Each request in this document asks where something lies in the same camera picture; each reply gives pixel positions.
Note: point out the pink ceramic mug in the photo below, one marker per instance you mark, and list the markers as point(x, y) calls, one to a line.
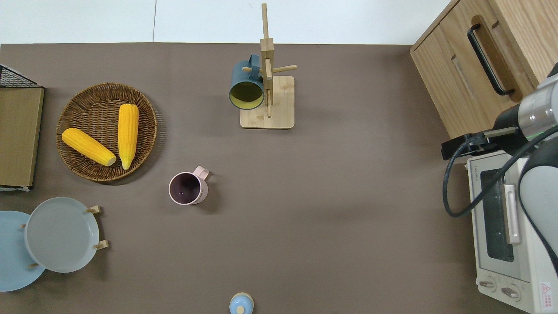
point(187, 189)

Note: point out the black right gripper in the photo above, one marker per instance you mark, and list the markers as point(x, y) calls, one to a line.
point(508, 133)

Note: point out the wooden mug tree stand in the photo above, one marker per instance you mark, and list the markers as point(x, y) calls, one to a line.
point(279, 113)

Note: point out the small blue bell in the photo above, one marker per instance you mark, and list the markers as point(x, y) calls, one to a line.
point(241, 304)

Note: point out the grey plate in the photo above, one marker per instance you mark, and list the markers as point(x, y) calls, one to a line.
point(61, 235)

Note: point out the yellow corn cob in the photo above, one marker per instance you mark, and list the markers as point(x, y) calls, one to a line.
point(128, 135)
point(87, 146)

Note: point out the brown wicker basket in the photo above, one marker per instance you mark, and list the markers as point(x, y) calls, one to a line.
point(96, 96)

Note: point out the wooden cabinet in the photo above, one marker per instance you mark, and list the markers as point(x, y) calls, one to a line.
point(453, 74)

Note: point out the brown table mat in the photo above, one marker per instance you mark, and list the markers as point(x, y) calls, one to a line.
point(348, 196)

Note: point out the light blue plate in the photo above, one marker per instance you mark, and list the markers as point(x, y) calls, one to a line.
point(13, 270)

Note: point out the white toaster oven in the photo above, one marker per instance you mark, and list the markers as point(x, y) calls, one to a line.
point(492, 244)

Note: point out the dark blue ceramic mug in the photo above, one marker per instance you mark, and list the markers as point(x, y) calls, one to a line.
point(246, 83)

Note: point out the wooden plate rack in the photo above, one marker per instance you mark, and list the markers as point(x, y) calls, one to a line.
point(96, 209)

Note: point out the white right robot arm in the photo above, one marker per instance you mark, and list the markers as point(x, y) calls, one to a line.
point(540, 192)

